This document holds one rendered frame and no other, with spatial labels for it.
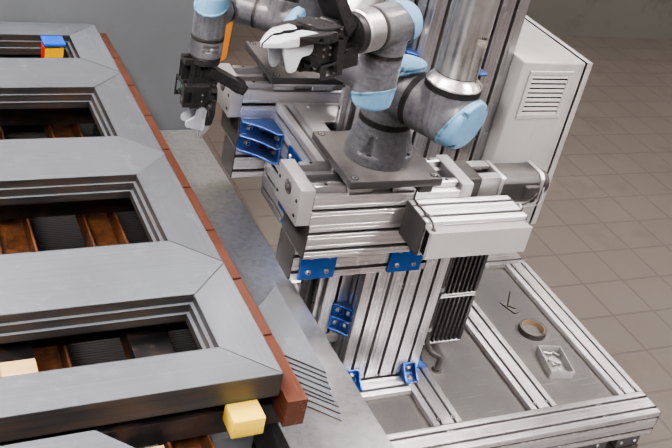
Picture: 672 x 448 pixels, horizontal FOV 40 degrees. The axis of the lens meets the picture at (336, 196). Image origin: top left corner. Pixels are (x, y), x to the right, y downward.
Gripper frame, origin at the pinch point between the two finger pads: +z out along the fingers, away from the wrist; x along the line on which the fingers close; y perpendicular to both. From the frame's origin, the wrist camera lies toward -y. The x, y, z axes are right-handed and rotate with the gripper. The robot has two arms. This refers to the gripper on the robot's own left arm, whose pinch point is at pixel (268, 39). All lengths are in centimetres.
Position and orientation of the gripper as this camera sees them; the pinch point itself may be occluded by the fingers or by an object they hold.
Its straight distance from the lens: 140.9
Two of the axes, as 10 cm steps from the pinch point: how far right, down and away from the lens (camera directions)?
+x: -7.5, -3.4, 5.6
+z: -6.5, 2.7, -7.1
